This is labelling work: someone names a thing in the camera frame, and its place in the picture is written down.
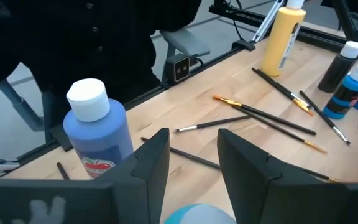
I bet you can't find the small black paint bottle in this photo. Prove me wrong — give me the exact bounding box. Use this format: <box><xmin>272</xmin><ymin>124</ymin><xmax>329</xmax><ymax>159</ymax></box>
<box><xmin>317</xmin><ymin>40</ymin><xmax>358</xmax><ymax>94</ymax></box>

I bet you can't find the thin black brush silver ferrule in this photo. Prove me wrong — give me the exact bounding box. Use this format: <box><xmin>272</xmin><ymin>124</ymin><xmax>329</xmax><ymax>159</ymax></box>
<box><xmin>298</xmin><ymin>90</ymin><xmax>352</xmax><ymax>147</ymax></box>

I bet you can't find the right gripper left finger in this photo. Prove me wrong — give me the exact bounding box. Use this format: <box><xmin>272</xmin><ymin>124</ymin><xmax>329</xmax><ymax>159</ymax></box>
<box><xmin>0</xmin><ymin>127</ymin><xmax>171</xmax><ymax>224</ymax></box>

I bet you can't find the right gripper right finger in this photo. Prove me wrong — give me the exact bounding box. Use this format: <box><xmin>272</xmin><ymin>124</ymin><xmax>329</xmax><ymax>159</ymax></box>
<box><xmin>216</xmin><ymin>128</ymin><xmax>358</xmax><ymax>224</ymax></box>

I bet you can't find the thin black brush gold ferrule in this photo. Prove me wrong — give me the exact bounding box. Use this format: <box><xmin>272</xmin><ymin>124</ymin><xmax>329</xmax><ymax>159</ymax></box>
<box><xmin>230</xmin><ymin>105</ymin><xmax>328</xmax><ymax>154</ymax></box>

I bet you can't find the small light blue paint bottle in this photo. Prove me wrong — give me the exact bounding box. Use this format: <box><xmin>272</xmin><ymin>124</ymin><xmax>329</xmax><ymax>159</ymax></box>
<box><xmin>322</xmin><ymin>61</ymin><xmax>358</xmax><ymax>121</ymax></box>

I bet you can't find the large yellow paint bottle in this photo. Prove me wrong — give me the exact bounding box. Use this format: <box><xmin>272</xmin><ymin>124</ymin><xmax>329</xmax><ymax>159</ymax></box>
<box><xmin>259</xmin><ymin>0</ymin><xmax>307</xmax><ymax>78</ymax></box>

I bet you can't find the large teal paint bottle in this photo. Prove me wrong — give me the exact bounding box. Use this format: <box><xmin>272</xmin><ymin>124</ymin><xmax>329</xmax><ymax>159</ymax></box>
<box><xmin>163</xmin><ymin>203</ymin><xmax>237</xmax><ymax>224</ymax></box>

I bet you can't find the large periwinkle blue paint bottle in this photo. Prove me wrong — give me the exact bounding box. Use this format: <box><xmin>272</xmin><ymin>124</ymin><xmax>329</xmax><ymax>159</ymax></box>
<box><xmin>62</xmin><ymin>77</ymin><xmax>135</xmax><ymax>179</ymax></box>

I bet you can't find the wide orange-bristle brush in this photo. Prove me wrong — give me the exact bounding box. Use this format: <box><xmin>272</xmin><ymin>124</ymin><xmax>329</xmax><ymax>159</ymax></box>
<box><xmin>212</xmin><ymin>94</ymin><xmax>318</xmax><ymax>137</ymax></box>

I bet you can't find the long black brush silver ferrule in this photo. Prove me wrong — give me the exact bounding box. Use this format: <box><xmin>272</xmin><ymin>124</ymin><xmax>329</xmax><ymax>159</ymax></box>
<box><xmin>173</xmin><ymin>115</ymin><xmax>252</xmax><ymax>134</ymax></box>

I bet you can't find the grey chair leg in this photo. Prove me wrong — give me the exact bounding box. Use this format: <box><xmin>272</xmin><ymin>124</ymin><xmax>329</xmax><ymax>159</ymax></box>
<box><xmin>0</xmin><ymin>79</ymin><xmax>45</xmax><ymax>133</ymax></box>

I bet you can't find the person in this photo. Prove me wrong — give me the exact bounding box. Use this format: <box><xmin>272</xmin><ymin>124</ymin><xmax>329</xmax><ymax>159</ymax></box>
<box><xmin>0</xmin><ymin>0</ymin><xmax>203</xmax><ymax>131</ymax></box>

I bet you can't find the grey chair armrest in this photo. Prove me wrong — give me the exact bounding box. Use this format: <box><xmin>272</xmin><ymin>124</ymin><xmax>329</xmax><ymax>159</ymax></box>
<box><xmin>159</xmin><ymin>27</ymin><xmax>211</xmax><ymax>68</ymax></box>

